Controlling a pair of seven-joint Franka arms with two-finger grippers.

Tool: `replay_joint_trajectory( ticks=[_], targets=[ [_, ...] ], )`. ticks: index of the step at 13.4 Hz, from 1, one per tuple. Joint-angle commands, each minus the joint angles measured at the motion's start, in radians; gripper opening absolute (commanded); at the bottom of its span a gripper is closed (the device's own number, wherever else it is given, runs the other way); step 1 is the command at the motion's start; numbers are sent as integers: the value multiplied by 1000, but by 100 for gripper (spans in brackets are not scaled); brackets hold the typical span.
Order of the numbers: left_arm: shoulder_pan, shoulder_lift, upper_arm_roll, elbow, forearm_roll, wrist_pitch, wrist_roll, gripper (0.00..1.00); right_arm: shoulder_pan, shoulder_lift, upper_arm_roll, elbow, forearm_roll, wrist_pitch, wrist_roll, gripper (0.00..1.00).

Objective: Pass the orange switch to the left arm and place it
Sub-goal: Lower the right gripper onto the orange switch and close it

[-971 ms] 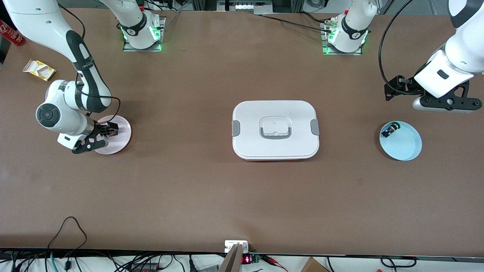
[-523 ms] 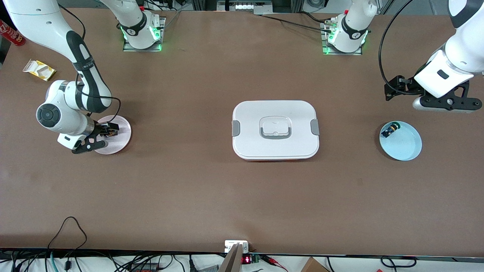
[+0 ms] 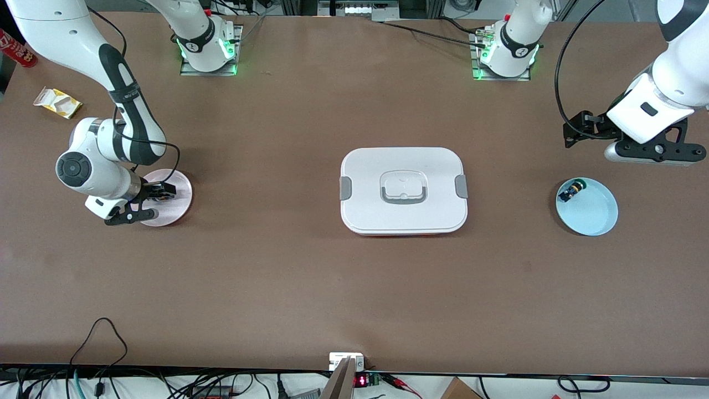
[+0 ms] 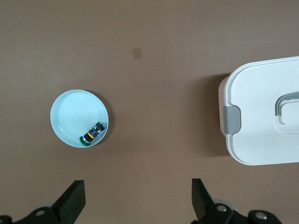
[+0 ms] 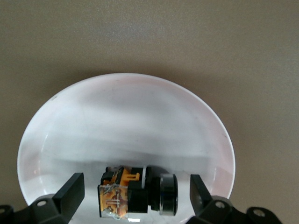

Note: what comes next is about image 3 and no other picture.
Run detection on brown cardboard box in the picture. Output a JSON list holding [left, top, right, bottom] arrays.
[[440, 377, 482, 399]]

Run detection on black floor cable loop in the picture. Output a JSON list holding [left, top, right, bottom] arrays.
[[557, 375, 611, 397]]

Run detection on small white device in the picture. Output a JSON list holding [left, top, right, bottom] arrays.
[[329, 352, 365, 371]]

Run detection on light blue round plate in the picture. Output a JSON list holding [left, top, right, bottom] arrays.
[[556, 177, 619, 237]]

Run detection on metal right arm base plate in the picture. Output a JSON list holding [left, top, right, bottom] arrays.
[[180, 25, 243, 76]]

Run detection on white lunch box grey handle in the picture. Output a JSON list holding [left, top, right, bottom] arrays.
[[339, 147, 469, 237]]

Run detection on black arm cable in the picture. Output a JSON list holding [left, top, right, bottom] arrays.
[[88, 7, 181, 186], [554, 0, 610, 140]]

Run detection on small black yellow part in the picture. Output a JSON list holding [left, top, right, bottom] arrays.
[[558, 180, 588, 203]]

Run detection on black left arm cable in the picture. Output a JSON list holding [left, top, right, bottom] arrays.
[[554, 0, 610, 140]]

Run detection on black cable across table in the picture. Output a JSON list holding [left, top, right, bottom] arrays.
[[382, 21, 488, 48]]

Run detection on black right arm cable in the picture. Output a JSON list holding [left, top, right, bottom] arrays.
[[88, 7, 181, 186]]

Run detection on pink round plate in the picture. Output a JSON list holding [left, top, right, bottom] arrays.
[[136, 169, 193, 227]]

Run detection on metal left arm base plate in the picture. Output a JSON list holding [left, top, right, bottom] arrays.
[[470, 30, 531, 82]]

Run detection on aluminium frame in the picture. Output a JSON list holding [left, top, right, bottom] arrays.
[[318, 0, 399, 22]]

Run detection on black looped table cable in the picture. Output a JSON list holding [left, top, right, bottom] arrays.
[[68, 317, 129, 383]]

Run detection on red snack can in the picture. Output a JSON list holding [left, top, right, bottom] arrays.
[[0, 29, 38, 68]]

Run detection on grey slanted board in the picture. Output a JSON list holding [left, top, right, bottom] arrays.
[[320, 356, 356, 399]]

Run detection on yellow and white carton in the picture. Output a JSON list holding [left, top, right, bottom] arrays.
[[33, 87, 83, 120]]

